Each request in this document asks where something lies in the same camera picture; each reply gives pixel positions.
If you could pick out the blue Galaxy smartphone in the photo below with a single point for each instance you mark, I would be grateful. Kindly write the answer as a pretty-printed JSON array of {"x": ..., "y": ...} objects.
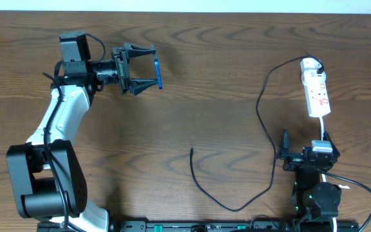
[{"x": 157, "y": 70}]

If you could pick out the white USB charger adapter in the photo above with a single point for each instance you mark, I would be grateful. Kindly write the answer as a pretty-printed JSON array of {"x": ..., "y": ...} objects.
[{"x": 310, "y": 76}]

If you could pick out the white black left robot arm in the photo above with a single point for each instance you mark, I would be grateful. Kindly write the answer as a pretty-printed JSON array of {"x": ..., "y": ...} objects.
[{"x": 47, "y": 179}]

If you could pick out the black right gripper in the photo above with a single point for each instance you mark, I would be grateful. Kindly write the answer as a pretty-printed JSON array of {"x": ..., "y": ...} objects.
[{"x": 303, "y": 155}]

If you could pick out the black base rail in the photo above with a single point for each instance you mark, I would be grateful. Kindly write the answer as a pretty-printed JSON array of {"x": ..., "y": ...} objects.
[{"x": 259, "y": 225}]

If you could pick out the white power strip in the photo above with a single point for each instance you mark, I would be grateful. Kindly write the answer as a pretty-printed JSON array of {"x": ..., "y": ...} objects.
[{"x": 316, "y": 95}]

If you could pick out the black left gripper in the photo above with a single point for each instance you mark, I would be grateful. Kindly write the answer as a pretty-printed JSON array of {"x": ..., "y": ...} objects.
[{"x": 122, "y": 70}]

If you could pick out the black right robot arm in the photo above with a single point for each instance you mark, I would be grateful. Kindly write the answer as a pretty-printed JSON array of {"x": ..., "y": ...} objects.
[{"x": 315, "y": 200}]

